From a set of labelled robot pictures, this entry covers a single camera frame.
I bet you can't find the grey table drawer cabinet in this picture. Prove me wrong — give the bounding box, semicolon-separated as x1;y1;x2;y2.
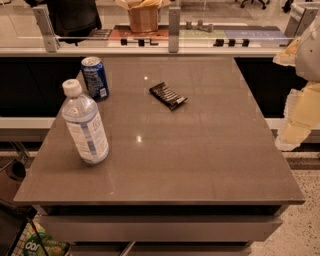
40;209;282;256

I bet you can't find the black snack packet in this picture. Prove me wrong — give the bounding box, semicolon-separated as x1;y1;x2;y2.
149;82;187;110

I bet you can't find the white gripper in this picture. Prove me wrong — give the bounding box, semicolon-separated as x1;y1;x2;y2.
273;15;320;151

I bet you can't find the green chip bag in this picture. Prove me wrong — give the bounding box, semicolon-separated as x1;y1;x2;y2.
22;223;70;256

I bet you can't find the clear plastic water bottle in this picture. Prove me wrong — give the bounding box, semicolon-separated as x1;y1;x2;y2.
62;79;109;164

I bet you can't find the right metal glass bracket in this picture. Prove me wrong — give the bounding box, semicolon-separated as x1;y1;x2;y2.
284;6;319;49

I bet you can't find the black office chair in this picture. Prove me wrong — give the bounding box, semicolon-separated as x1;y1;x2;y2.
24;0;102;44

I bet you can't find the blue soda can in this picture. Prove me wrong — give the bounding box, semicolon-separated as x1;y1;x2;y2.
81;56;109;101

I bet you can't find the left metal glass bracket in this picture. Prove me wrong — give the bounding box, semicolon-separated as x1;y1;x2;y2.
32;6;59;53

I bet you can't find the middle metal glass bracket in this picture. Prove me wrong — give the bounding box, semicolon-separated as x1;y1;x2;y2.
168;7;181;53

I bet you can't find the metal glass bracket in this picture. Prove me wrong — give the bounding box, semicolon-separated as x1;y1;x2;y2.
168;7;181;53
284;6;319;49
32;6;59;53

